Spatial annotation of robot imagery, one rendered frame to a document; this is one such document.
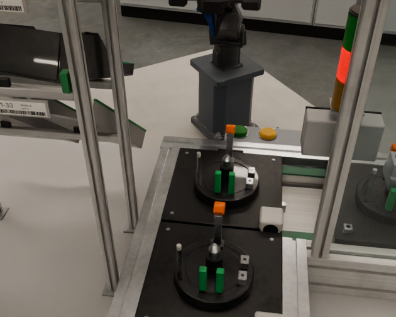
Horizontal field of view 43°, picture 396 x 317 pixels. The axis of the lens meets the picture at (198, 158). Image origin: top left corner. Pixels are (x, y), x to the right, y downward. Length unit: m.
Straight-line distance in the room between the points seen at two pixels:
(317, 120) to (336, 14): 3.25
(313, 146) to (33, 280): 0.62
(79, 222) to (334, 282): 0.57
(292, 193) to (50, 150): 0.66
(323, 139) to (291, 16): 3.27
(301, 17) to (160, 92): 2.57
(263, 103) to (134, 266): 0.79
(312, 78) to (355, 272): 2.64
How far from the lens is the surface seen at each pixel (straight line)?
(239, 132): 1.23
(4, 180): 1.34
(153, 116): 1.49
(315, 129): 0.81
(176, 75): 1.70
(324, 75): 3.60
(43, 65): 0.79
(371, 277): 1.02
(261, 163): 1.14
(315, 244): 0.94
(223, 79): 1.27
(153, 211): 1.04
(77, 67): 0.71
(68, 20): 0.68
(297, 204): 1.13
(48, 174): 1.32
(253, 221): 1.00
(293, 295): 0.91
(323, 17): 4.05
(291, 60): 3.75
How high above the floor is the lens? 1.68
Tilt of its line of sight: 38 degrees down
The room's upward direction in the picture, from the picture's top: straight up
